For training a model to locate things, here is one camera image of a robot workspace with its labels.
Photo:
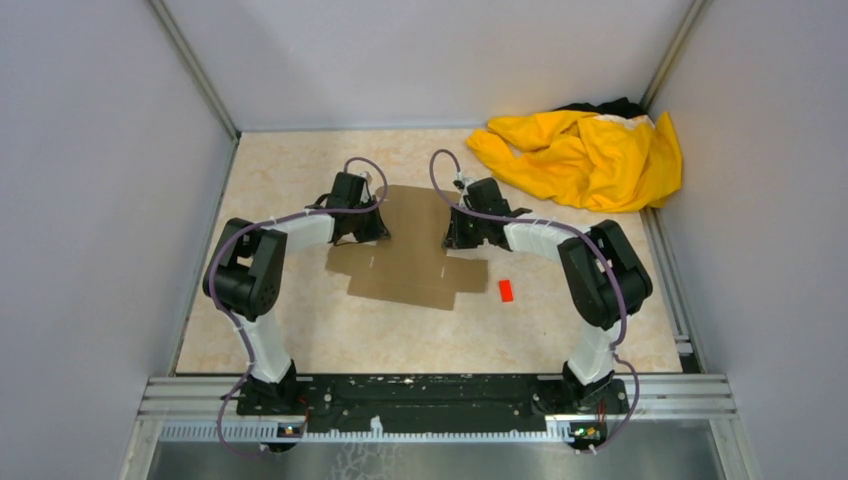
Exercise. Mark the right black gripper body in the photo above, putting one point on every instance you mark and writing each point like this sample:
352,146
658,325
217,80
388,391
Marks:
467,230

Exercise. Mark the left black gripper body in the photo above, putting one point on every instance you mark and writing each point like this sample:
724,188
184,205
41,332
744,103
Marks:
367,226

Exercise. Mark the brown cardboard box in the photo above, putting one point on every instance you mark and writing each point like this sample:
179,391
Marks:
411,266

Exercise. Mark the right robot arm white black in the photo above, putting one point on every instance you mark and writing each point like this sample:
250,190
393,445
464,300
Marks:
607,281

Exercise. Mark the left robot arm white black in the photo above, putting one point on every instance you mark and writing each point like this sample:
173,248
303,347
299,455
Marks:
244,280

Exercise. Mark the small red block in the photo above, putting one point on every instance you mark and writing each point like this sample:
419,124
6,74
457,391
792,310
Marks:
506,291

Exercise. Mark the yellow cloth garment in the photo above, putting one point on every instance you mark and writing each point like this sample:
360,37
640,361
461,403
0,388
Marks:
599,162

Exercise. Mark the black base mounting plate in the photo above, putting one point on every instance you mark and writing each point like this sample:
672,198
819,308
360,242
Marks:
444,403

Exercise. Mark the black cloth behind yellow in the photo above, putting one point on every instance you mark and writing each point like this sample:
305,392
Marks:
621,107

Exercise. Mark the aluminium frame rail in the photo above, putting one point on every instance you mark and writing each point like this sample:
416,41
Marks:
203,408

